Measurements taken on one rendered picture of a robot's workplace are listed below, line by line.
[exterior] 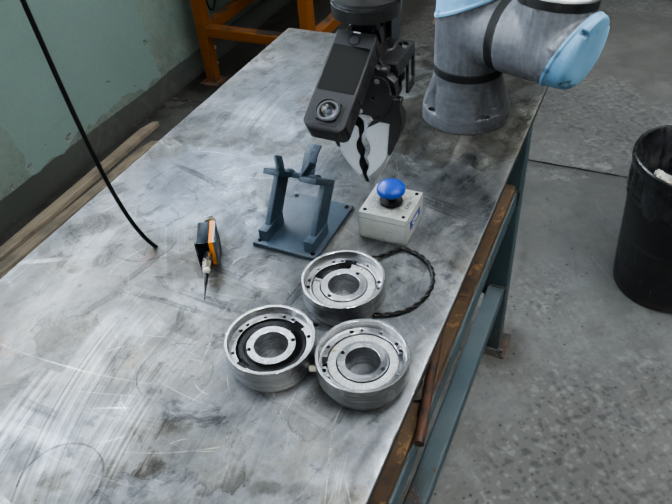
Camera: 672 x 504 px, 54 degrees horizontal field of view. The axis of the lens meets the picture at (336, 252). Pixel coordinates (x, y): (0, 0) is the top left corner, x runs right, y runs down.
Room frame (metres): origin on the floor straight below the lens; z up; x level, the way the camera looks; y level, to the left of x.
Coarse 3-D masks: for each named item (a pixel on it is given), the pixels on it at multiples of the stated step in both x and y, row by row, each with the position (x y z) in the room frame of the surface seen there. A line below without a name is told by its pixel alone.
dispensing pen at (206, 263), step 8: (208, 216) 0.77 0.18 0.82; (200, 224) 0.73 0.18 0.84; (208, 224) 0.73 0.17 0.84; (200, 232) 0.71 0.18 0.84; (208, 232) 0.71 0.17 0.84; (200, 240) 0.70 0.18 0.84; (200, 248) 0.69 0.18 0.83; (208, 248) 0.69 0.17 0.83; (200, 256) 0.69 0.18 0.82; (208, 256) 0.68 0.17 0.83; (200, 264) 0.69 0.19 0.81; (208, 264) 0.67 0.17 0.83; (208, 272) 0.65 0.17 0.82
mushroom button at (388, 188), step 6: (384, 180) 0.75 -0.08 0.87; (390, 180) 0.75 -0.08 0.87; (396, 180) 0.75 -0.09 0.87; (378, 186) 0.74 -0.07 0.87; (384, 186) 0.74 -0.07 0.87; (390, 186) 0.74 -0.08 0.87; (396, 186) 0.74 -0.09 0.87; (402, 186) 0.74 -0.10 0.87; (378, 192) 0.73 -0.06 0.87; (384, 192) 0.73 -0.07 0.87; (390, 192) 0.73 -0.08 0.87; (396, 192) 0.73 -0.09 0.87; (402, 192) 0.73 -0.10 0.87; (384, 198) 0.73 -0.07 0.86; (390, 198) 0.72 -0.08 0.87; (396, 198) 0.72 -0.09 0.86
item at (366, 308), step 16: (320, 256) 0.64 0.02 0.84; (336, 256) 0.65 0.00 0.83; (352, 256) 0.65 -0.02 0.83; (368, 256) 0.64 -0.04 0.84; (304, 272) 0.62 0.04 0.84; (336, 272) 0.62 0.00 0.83; (352, 272) 0.62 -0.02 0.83; (384, 272) 0.60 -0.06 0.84; (304, 288) 0.59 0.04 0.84; (336, 288) 0.62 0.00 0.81; (352, 288) 0.62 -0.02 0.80; (384, 288) 0.58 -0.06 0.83; (320, 304) 0.56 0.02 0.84; (368, 304) 0.56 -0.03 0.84; (320, 320) 0.57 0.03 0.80; (336, 320) 0.55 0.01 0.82
